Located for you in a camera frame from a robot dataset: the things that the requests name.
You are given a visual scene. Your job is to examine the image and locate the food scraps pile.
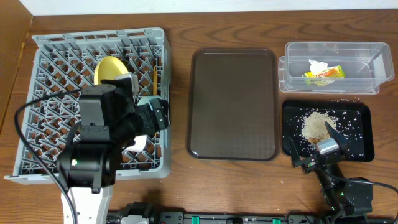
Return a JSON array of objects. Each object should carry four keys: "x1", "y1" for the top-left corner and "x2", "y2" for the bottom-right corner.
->
[{"x1": 285, "y1": 107, "x2": 364, "y2": 156}]

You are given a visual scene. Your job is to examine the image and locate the white tissue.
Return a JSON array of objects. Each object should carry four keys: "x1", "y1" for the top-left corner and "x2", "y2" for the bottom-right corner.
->
[{"x1": 308, "y1": 60, "x2": 328, "y2": 74}]

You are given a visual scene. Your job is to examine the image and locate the white pink bowl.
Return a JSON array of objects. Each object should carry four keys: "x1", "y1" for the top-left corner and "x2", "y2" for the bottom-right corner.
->
[{"x1": 124, "y1": 135, "x2": 147, "y2": 152}]

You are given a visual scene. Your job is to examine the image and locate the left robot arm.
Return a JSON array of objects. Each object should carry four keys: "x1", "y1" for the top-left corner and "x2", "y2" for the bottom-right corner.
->
[{"x1": 57, "y1": 77, "x2": 169, "y2": 223}]

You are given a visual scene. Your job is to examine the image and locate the grey dishwasher rack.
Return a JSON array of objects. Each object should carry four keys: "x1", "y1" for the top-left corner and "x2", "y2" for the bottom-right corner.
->
[{"x1": 7, "y1": 27, "x2": 172, "y2": 185}]

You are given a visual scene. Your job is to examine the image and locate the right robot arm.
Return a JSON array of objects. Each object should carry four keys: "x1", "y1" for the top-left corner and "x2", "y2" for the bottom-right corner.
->
[{"x1": 289, "y1": 122, "x2": 373, "y2": 220}]

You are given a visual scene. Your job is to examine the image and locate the dark brown serving tray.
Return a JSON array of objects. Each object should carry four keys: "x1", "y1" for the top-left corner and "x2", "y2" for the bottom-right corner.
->
[{"x1": 186, "y1": 48, "x2": 280, "y2": 161}]

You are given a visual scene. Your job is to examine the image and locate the wooden chopstick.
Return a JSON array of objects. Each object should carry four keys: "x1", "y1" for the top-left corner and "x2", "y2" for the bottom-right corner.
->
[
  {"x1": 152, "y1": 66, "x2": 157, "y2": 95},
  {"x1": 153, "y1": 66, "x2": 158, "y2": 95}
]

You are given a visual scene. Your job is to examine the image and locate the green orange snack wrapper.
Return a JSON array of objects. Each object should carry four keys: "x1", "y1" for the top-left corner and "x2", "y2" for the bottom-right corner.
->
[{"x1": 303, "y1": 65, "x2": 345, "y2": 86}]

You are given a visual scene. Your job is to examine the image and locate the clear plastic bin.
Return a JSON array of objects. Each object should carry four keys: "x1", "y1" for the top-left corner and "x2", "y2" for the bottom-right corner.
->
[{"x1": 279, "y1": 42, "x2": 395, "y2": 95}]

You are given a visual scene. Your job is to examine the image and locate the black waste tray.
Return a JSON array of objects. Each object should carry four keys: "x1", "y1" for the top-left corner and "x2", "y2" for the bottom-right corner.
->
[{"x1": 282, "y1": 100, "x2": 374, "y2": 162}]

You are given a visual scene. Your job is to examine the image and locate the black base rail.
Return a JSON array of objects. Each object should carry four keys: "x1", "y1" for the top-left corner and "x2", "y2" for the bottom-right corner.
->
[{"x1": 105, "y1": 202, "x2": 395, "y2": 224}]

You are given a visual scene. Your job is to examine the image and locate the light blue bowl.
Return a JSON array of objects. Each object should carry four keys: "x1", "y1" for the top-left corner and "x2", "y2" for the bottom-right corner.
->
[{"x1": 137, "y1": 95, "x2": 167, "y2": 110}]

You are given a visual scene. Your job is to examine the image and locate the yellow plate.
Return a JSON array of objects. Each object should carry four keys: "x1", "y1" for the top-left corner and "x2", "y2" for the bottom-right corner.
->
[{"x1": 94, "y1": 56, "x2": 129, "y2": 85}]

